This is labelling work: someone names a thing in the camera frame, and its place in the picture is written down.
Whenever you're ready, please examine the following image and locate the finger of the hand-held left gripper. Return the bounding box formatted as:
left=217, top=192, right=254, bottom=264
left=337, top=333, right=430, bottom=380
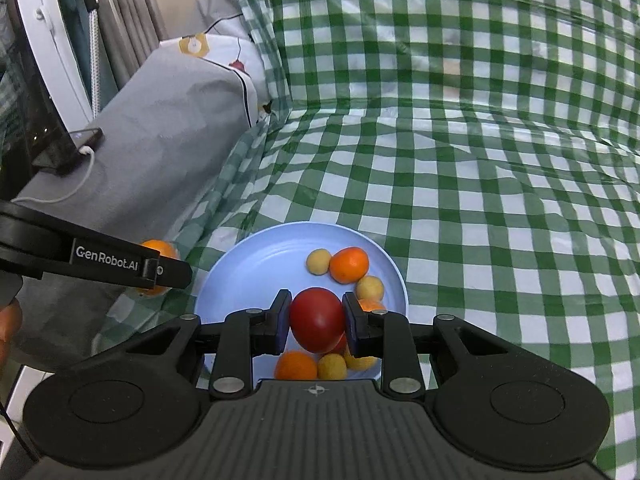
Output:
left=142, top=255, right=193, bottom=289

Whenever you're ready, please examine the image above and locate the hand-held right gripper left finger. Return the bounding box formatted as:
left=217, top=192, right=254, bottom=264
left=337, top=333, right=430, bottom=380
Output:
left=117, top=289, right=293, bottom=401

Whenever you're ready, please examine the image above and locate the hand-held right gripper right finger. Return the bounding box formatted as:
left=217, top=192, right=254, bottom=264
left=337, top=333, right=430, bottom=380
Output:
left=342, top=292, right=516, bottom=401

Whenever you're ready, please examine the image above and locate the plastic orange mandarin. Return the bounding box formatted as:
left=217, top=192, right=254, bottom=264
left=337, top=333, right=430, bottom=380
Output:
left=134, top=239, right=180, bottom=297

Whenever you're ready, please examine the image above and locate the small yellow plum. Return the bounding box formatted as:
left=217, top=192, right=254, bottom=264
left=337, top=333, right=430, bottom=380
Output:
left=317, top=353, right=348, bottom=381
left=356, top=275, right=386, bottom=303
left=344, top=350, right=378, bottom=372
left=306, top=249, right=332, bottom=277

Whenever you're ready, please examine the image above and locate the light blue plate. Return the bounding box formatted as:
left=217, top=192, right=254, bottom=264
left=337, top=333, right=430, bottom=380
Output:
left=194, top=221, right=408, bottom=377

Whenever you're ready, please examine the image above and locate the large orange mandarin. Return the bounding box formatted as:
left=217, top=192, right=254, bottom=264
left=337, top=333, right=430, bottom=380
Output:
left=329, top=246, right=370, bottom=285

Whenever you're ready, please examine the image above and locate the person's left hand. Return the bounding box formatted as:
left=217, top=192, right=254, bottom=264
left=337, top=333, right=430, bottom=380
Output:
left=0, top=299, right=23, bottom=368

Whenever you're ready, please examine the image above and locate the black smartphone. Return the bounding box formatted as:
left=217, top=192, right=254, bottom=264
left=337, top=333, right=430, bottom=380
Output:
left=32, top=127, right=104, bottom=177

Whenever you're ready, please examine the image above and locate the green white checked cloth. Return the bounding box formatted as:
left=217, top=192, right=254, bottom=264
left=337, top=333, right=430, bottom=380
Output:
left=100, top=0, right=640, bottom=461

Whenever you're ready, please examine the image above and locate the white framed glass door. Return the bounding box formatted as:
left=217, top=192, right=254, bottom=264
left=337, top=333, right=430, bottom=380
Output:
left=0, top=0, right=96, bottom=196

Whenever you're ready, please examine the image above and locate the teal curtain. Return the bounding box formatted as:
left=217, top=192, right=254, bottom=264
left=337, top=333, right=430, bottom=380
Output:
left=52, top=0, right=96, bottom=116

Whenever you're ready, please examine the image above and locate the grey white floral pillow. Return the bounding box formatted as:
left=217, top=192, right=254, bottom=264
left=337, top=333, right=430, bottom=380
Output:
left=159, top=0, right=275, bottom=126

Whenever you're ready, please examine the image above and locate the grey curtain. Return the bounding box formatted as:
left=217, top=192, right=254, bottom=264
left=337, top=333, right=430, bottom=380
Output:
left=95, top=0, right=168, bottom=106

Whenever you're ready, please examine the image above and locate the white charging cable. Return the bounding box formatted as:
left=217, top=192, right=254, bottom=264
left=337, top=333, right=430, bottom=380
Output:
left=12, top=146, right=97, bottom=204

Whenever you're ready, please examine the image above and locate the thin black cable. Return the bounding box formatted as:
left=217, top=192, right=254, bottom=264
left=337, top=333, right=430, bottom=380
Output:
left=0, top=400, right=40, bottom=463

